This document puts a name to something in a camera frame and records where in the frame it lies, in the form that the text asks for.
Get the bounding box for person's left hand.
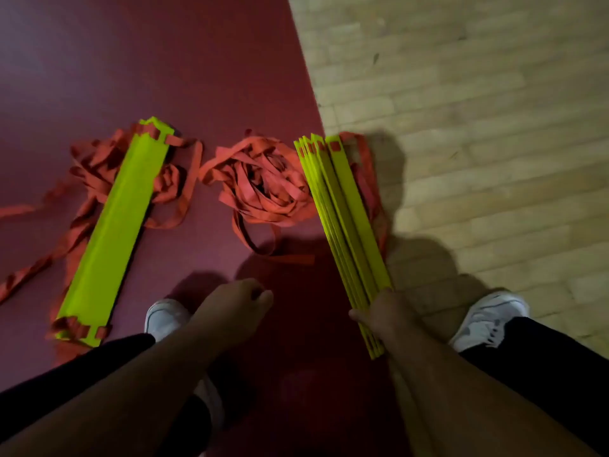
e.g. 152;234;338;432
189;278;275;352

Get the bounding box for person's right hand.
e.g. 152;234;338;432
348;288;425;357

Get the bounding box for person's left forearm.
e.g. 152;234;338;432
0;322;225;457

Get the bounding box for person's right forearm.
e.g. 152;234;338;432
386;336;601;457

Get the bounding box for white left shoe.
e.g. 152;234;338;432
144;298;225;435

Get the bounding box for white shoe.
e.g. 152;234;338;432
144;298;225;435
449;291;531;354

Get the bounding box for white right shoe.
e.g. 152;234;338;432
449;291;531;354

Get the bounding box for black right trouser leg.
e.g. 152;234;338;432
459;317;609;457

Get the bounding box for black trouser leg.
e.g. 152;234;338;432
459;317;609;457
0;333;213;457

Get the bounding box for black left trouser leg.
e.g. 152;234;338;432
0;333;213;457

